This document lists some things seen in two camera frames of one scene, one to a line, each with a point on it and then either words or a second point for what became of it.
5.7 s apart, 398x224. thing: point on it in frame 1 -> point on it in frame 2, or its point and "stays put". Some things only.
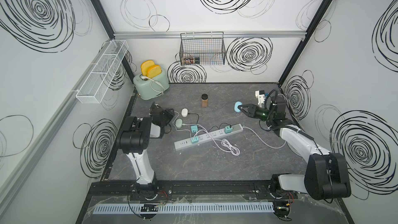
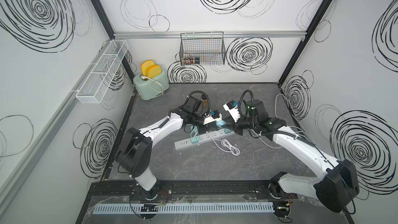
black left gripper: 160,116 -> 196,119
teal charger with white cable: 194,128 stays put
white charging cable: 226,145 stays put
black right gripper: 252,111 -> 237,129
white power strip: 207,137 stays put
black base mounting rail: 187,193 stays put
